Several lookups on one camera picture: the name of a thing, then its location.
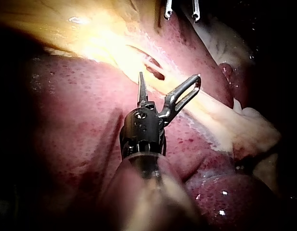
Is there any right arm instrument jaw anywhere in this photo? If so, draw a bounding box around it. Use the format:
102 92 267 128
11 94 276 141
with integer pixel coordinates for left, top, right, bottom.
163 0 173 21
191 0 201 23

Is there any left arm instrument jaw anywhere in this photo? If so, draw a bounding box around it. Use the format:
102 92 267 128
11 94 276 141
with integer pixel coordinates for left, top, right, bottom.
157 74 202 121
137 71 151 108

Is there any left arm instrument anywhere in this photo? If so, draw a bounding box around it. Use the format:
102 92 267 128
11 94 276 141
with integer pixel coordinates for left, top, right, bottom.
118 102 168 160

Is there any gallbladder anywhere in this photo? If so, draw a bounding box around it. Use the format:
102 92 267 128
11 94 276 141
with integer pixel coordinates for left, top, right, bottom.
0 0 204 114

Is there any thin tube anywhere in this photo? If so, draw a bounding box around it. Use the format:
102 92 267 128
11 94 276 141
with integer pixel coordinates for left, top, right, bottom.
135 51 167 77

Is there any pale fatty tissue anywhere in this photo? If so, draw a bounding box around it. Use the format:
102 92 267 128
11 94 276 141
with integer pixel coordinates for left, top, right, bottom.
190 18 258 71
181 91 283 158

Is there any dark red liver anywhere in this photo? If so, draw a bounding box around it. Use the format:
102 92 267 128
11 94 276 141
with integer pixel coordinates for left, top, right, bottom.
15 7 292 231

